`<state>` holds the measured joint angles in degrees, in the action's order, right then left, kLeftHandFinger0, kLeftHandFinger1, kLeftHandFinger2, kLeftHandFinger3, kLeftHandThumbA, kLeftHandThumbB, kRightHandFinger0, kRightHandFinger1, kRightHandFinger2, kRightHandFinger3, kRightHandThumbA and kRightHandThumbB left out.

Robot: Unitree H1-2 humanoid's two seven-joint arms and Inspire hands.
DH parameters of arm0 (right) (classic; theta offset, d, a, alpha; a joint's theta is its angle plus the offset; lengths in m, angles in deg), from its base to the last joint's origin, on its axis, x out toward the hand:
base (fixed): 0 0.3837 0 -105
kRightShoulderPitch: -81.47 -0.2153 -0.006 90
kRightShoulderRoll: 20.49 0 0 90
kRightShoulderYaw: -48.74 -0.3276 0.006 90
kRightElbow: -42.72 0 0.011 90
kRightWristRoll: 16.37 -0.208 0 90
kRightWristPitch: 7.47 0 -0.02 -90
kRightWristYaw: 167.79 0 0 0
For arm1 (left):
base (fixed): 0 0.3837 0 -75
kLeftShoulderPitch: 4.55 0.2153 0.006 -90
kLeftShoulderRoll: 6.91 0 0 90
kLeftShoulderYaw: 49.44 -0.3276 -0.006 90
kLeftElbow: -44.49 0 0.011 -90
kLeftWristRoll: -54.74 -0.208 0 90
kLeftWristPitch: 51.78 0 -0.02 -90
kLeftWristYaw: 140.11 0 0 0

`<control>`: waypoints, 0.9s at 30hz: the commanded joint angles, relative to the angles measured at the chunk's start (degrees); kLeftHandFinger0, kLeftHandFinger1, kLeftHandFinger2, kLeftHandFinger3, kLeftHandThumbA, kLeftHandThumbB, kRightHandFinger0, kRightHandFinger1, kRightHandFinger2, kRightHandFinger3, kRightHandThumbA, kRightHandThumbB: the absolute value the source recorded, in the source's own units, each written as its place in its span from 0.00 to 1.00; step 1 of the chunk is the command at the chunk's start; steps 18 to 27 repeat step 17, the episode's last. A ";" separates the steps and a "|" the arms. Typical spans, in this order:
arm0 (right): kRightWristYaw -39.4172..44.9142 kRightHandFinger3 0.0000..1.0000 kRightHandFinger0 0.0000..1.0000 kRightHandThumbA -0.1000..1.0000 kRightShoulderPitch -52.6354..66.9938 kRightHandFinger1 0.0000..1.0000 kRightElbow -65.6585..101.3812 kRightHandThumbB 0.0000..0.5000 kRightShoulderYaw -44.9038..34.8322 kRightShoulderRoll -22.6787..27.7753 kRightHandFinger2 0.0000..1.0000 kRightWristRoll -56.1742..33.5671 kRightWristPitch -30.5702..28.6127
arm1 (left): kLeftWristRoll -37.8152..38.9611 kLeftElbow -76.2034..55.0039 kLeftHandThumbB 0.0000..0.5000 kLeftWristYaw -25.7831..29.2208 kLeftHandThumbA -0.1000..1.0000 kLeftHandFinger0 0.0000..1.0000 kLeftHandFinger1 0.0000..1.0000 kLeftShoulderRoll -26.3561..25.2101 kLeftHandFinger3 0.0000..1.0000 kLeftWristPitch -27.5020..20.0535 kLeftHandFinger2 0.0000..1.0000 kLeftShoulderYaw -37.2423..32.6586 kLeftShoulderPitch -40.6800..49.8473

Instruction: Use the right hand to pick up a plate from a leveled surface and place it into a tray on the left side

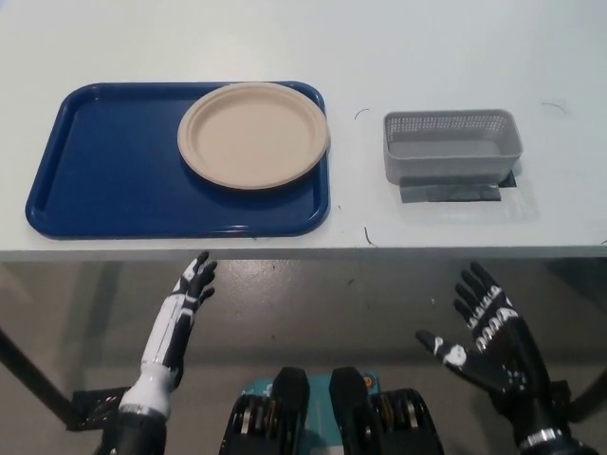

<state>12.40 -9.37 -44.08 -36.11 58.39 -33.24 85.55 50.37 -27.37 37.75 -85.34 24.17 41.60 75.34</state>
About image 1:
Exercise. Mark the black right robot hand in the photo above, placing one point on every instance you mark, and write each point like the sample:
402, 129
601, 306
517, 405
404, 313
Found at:
507, 365

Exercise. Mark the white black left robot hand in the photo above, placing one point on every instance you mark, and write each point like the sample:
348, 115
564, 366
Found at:
166, 341

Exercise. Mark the beige paper plate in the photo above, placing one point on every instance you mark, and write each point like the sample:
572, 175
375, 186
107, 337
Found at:
251, 137

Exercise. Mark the black table foot plate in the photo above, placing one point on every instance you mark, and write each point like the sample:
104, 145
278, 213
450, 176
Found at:
559, 393
99, 400

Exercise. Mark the blue plastic tray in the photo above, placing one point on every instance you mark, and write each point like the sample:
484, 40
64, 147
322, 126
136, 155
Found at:
114, 166

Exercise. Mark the black table leg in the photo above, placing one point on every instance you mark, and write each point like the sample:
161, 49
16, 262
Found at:
33, 374
590, 388

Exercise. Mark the grey perforated plastic basket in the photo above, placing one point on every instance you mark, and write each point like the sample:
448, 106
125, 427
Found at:
450, 163

